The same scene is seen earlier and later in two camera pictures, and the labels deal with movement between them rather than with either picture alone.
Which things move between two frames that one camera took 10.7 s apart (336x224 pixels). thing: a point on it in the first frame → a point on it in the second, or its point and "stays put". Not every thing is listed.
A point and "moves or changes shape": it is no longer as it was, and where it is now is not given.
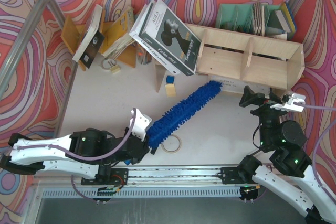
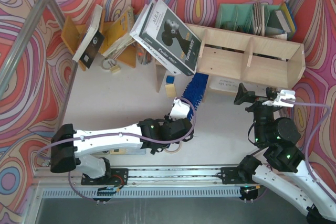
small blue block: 170,79 stays put
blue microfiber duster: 179,117 moves or changes shape
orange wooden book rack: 71,33 stays put
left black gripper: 143,150 → 184,125
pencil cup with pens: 143,56 stays put
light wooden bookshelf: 233,56 stays put
